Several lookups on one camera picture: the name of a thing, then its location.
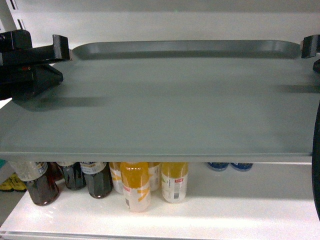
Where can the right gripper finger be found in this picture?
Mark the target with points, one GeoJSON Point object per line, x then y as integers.
{"type": "Point", "coordinates": [310, 46]}

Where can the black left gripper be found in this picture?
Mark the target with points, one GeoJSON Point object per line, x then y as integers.
{"type": "Point", "coordinates": [26, 71]}

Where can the grey rectangular serving tray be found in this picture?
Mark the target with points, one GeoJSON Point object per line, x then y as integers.
{"type": "Point", "coordinates": [196, 101]}

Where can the dark tea bottle front left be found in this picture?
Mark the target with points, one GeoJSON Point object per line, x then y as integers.
{"type": "Point", "coordinates": [39, 183]}

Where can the dark tea bottle middle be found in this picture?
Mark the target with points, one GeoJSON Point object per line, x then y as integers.
{"type": "Point", "coordinates": [73, 175]}

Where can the orange juice bottle rear left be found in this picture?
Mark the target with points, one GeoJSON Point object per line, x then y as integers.
{"type": "Point", "coordinates": [115, 171]}

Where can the orange juice bottle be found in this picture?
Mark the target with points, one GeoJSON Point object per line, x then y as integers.
{"type": "Point", "coordinates": [136, 185]}
{"type": "Point", "coordinates": [154, 170]}
{"type": "Point", "coordinates": [115, 171]}

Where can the dark tea bottle blue label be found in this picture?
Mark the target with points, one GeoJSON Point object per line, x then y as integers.
{"type": "Point", "coordinates": [98, 178]}

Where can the orange juice bottle front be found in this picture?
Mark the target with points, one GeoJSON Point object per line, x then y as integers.
{"type": "Point", "coordinates": [136, 185]}

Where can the blue water bottle left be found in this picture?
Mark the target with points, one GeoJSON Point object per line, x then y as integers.
{"type": "Point", "coordinates": [218, 166]}

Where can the orange juice bottle rear middle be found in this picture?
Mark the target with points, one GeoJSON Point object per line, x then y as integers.
{"type": "Point", "coordinates": [154, 170]}

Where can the white middle shelf board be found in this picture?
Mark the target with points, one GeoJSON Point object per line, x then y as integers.
{"type": "Point", "coordinates": [268, 202]}

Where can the yellow juice bottle right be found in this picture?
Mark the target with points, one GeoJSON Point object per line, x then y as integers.
{"type": "Point", "coordinates": [174, 181]}

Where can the white shelf upright post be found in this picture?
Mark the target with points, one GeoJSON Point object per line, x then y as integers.
{"type": "Point", "coordinates": [10, 16]}

